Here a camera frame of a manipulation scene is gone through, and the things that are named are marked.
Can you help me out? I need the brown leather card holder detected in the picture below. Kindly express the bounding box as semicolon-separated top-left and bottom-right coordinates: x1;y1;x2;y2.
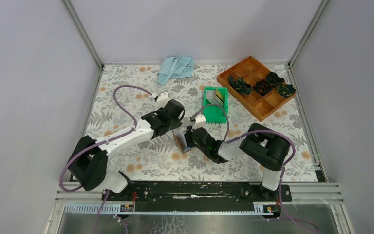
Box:
172;130;193;154

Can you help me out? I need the silver credit card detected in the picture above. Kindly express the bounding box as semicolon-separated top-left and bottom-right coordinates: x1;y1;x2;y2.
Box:
206;90;224;106

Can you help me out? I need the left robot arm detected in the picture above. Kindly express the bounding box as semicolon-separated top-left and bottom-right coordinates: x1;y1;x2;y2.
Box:
66;99;185;200

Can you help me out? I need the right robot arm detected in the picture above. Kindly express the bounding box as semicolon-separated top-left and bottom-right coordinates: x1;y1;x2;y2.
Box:
175;123;296;201

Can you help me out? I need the floral table mat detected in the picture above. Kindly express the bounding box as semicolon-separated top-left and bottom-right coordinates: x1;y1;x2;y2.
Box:
85;64;317;182

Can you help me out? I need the green plastic basket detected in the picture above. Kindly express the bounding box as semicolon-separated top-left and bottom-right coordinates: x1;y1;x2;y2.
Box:
202;86;228;123

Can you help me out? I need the light blue cloth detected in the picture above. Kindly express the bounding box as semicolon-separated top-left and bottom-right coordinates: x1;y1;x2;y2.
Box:
157;56;194;86

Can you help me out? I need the dark rolled sock left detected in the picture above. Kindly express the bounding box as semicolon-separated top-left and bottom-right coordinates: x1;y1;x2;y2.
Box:
227;76;253;95

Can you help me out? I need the dark rolled sock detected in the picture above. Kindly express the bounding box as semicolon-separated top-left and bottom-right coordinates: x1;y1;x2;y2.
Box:
265;72;285;89
276;83;296;98
253;79;272;96
227;76;253;95

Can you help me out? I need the orange compartment tray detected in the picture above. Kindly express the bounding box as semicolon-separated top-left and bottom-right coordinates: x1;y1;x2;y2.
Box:
217;56;297;121

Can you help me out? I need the dark rolled sock middle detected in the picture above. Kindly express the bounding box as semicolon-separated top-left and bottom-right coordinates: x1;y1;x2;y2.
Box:
253;79;272;96

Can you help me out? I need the dark rolled sock top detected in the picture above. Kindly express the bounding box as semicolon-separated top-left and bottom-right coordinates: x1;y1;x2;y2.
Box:
265;72;285;89

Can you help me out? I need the dark rolled sock right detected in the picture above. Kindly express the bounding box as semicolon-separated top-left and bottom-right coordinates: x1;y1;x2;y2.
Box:
276;83;296;98

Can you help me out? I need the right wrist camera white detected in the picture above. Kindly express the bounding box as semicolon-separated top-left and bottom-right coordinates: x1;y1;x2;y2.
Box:
192;114;206;130

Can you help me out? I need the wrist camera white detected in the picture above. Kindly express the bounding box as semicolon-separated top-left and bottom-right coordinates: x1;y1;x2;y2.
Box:
154;92;170;106
192;114;206;130

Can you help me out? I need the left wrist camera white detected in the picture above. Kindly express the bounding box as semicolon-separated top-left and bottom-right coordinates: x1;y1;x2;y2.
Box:
154;92;170;106

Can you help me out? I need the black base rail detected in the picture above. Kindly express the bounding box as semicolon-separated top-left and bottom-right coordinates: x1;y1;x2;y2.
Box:
102;181;292;212

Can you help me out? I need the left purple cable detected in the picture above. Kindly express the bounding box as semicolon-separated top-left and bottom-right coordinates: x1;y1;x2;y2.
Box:
58;84;158;193

